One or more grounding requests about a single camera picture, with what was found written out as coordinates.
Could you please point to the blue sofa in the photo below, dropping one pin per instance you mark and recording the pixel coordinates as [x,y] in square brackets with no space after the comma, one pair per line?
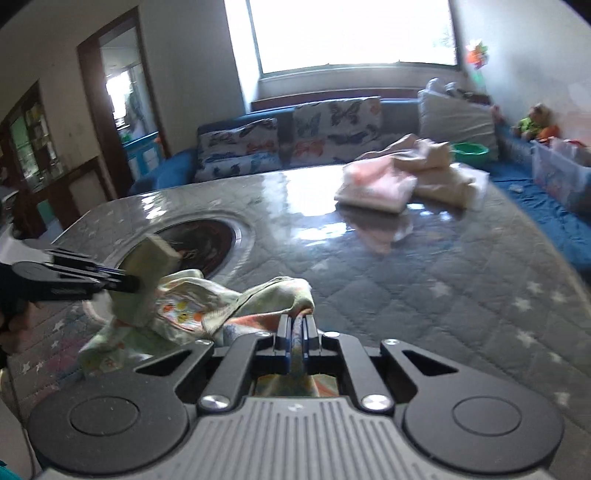
[545,207]

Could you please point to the grey quilted table cover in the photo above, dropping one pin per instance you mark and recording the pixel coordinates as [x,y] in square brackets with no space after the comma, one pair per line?
[415,277]

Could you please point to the doll toy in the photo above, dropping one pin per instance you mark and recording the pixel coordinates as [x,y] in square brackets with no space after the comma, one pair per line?
[533,123]

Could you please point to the printed baby shirt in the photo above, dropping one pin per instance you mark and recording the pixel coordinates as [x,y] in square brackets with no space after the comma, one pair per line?
[268,295]

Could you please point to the dark wooden cabinet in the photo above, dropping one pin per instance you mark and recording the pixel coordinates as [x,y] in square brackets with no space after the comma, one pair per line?
[32,152]

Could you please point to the window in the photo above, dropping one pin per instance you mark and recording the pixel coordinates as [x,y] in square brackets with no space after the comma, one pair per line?
[351,32]

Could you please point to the colourful pinwheel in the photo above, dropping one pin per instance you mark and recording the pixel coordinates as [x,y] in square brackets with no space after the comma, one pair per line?
[475,55]

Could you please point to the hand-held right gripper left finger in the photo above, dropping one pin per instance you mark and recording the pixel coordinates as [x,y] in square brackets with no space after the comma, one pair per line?
[284,341]

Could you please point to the clear storage box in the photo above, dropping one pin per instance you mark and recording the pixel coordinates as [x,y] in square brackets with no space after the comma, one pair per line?
[561,173]

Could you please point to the round black hotplate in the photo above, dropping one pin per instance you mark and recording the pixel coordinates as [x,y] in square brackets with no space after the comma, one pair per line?
[203,235]

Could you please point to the butterfly print cushion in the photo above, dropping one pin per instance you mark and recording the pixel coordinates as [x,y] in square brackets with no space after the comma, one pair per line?
[240,150]
[337,131]

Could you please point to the white pillow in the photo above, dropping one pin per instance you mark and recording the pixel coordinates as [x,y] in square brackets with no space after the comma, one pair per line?
[457,117]

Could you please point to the teal garment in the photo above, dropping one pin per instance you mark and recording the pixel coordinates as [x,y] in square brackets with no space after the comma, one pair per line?
[5,471]

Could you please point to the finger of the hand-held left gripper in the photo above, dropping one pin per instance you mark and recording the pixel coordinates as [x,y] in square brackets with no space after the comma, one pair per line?
[78,259]
[69,284]

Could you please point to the blue low cabinet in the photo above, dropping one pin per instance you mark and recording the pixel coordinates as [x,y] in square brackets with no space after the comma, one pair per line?
[145,159]

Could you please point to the green plastic basin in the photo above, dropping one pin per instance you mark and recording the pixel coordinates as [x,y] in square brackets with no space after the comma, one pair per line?
[471,154]

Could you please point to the dark wooden door frame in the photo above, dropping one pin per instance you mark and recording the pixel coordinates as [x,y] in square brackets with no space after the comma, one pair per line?
[87,92]

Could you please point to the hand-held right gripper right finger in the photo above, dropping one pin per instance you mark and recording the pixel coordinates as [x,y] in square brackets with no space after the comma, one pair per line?
[305,344]

